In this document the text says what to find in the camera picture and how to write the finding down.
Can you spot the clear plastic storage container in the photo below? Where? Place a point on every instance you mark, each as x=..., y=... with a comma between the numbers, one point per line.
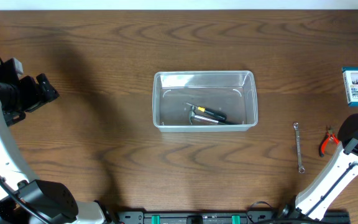
x=231, y=92

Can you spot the silver ring wrench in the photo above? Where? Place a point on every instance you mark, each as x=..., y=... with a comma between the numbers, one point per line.
x=301, y=168

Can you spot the small steel claw hammer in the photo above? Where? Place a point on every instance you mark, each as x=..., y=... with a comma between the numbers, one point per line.
x=196, y=117

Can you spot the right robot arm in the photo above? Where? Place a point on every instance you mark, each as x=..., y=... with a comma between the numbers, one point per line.
x=342, y=168

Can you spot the red handled pliers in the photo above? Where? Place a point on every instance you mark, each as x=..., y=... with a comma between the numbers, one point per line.
x=330, y=136

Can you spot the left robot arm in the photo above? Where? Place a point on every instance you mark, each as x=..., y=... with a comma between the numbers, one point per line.
x=24, y=198

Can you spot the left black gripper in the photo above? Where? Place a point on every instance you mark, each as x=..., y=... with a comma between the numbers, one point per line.
x=31, y=94

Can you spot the yellow black screwdriver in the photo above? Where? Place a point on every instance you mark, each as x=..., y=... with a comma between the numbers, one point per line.
x=216, y=114

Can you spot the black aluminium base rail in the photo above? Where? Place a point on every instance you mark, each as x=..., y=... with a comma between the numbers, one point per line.
x=251, y=217

